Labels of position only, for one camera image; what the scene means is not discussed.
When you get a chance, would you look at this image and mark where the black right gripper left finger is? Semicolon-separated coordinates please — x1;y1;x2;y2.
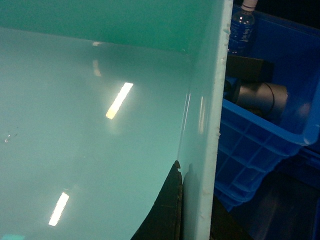
131;160;183;240

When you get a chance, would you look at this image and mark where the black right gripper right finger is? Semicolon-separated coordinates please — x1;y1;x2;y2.
209;195;253;240

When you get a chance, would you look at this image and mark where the teal plastic bin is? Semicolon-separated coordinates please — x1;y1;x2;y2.
0;0;233;240

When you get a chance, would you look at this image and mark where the blue ribbed plastic crate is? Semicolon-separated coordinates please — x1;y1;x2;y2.
214;11;320;210

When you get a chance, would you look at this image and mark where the grey metal cylinder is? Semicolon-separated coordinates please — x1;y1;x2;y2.
223;78;288;120

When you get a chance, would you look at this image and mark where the clear plastic water bottle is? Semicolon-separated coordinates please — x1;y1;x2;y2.
228;0;258;55

